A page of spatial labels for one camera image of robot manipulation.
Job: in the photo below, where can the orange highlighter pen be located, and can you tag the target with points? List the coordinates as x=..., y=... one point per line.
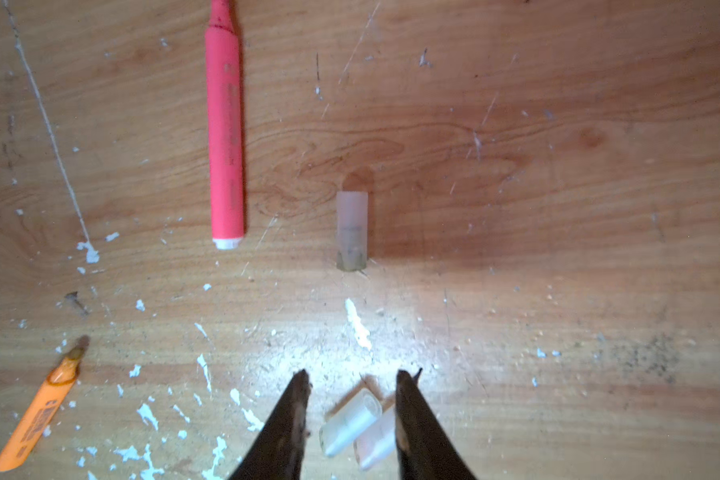
x=41, y=410

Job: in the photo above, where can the translucent frosted pen cap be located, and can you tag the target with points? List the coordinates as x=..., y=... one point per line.
x=352, y=230

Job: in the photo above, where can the pink highlighter pen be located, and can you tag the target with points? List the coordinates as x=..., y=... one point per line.
x=225, y=130

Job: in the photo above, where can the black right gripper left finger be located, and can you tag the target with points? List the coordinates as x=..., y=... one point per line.
x=278, y=451

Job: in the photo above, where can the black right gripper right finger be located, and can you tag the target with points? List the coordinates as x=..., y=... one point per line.
x=424, y=451

